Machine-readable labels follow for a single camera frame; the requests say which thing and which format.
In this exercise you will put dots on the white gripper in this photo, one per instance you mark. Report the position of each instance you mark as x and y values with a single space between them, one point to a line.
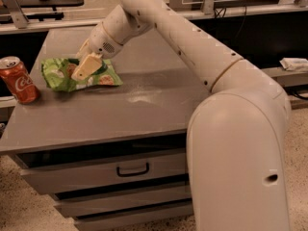
100 42

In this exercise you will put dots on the green rice chip bag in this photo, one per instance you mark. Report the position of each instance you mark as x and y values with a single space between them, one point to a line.
57 75

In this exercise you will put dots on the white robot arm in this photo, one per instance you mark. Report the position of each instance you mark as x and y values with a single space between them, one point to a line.
235 137

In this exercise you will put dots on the red coke can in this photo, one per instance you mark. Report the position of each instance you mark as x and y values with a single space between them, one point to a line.
15 75

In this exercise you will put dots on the grey metal railing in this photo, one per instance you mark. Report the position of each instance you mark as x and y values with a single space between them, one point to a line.
224 4

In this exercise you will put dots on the grey drawer cabinet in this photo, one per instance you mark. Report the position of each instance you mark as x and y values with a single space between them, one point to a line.
149 112

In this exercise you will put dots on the top grey drawer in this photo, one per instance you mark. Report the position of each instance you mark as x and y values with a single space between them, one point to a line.
100 173

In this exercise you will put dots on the grey drawer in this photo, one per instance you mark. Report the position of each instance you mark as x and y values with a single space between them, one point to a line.
134 217
100 173
115 201

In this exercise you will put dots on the middle grey drawer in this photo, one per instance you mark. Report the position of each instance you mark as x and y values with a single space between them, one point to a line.
115 201

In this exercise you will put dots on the bottom grey drawer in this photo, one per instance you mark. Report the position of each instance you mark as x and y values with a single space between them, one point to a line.
134 217

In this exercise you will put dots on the white crumpled packet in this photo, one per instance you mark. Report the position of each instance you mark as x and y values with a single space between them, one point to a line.
295 64

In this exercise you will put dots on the black drawer handle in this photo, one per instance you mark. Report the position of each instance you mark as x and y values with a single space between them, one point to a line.
132 171

